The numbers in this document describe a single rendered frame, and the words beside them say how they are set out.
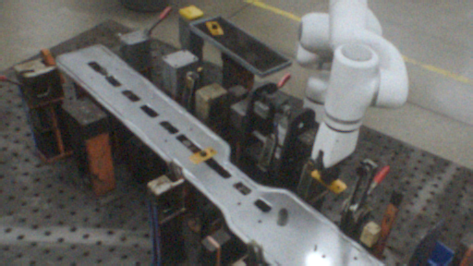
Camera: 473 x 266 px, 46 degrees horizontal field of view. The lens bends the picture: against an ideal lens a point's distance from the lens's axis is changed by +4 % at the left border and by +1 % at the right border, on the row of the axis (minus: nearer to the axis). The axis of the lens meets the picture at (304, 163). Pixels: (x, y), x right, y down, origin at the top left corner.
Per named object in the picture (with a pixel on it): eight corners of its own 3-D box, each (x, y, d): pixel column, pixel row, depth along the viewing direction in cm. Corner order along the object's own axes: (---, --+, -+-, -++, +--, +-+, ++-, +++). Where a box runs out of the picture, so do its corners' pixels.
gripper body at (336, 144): (345, 99, 116) (335, 139, 123) (313, 116, 110) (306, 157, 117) (371, 116, 112) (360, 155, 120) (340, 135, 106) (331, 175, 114)
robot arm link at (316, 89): (305, 83, 202) (312, 26, 185) (354, 89, 202) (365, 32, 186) (304, 102, 193) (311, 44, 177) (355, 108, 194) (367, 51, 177)
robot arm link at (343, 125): (344, 90, 114) (341, 102, 116) (316, 105, 109) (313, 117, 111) (374, 110, 111) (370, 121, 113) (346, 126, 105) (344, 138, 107)
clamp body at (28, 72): (28, 153, 195) (1, 66, 171) (69, 137, 203) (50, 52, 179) (43, 169, 190) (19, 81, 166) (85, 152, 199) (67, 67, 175)
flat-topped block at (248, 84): (218, 144, 211) (221, 43, 181) (234, 136, 216) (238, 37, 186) (235, 157, 207) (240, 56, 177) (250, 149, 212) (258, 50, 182)
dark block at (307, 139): (282, 230, 183) (297, 136, 155) (296, 220, 187) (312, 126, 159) (292, 238, 181) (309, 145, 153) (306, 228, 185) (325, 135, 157)
